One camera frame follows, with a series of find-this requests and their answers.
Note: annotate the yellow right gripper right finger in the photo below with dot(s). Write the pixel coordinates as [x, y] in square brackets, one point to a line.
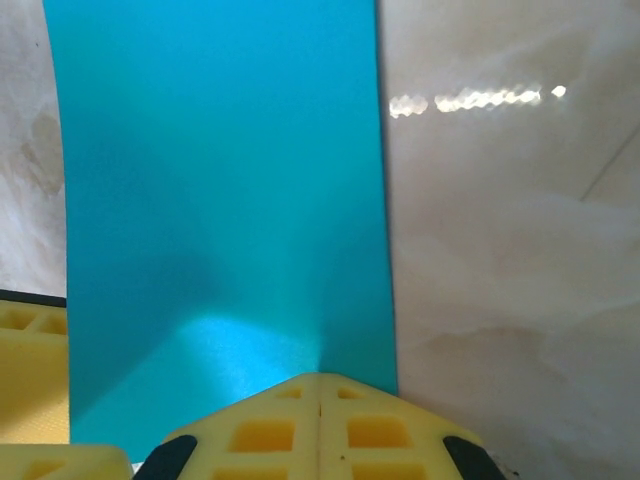
[332, 430]

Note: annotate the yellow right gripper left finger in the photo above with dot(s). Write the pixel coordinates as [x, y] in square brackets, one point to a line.
[305, 430]

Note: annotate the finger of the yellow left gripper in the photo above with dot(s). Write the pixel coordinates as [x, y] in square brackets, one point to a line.
[95, 462]
[30, 390]

